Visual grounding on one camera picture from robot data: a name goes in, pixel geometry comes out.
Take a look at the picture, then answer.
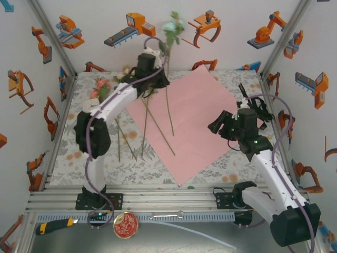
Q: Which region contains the grey slotted cable duct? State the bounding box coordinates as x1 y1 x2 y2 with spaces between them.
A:
36 212 235 223

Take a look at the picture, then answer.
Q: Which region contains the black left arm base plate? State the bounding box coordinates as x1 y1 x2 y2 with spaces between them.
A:
75 192 124 211

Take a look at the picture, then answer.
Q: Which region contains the yellow and black utility knife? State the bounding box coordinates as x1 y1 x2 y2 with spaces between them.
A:
35 217 79 236

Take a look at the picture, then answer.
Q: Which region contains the teal artificial flower stem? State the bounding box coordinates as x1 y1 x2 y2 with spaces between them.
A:
157 11 187 137

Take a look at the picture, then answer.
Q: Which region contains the grey floral tablecloth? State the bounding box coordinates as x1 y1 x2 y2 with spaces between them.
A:
48 70 292 187

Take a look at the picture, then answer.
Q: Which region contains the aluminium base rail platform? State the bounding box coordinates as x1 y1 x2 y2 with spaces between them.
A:
25 184 313 213

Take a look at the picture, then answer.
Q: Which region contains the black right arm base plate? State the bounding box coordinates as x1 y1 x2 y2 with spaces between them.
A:
215 192 264 210

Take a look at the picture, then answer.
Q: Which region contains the aluminium frame post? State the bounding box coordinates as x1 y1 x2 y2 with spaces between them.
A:
26 0 78 80
259 0 314 80

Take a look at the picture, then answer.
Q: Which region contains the pink and purple wrapping paper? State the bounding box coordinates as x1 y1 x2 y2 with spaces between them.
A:
125 64 265 188

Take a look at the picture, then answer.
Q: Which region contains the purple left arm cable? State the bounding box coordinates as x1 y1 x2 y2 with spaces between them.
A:
85 36 171 230

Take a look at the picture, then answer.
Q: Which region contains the thin white plastic tube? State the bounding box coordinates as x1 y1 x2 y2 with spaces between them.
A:
155 220 237 250

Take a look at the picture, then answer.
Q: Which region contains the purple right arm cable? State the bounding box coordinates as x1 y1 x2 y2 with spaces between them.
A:
244 94 316 253

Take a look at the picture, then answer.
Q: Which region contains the round red and gold tin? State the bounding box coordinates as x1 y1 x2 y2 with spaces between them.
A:
113 212 140 240

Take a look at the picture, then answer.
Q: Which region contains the aluminium side rail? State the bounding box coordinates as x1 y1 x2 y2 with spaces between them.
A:
259 73 300 190
28 73 78 192

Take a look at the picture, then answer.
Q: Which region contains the black ribbon with gold print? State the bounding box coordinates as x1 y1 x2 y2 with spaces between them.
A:
237 83 275 132

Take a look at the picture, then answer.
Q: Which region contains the small white square clock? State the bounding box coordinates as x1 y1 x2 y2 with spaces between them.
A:
82 99 101 111

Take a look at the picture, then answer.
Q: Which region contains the black controller board with cables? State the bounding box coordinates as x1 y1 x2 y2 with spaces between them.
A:
233 211 253 229
87 210 113 230

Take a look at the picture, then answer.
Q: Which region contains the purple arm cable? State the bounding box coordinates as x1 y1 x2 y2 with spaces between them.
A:
244 94 316 253
85 36 171 230

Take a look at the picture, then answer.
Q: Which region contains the silver wrench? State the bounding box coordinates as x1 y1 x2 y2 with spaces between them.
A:
148 210 185 219

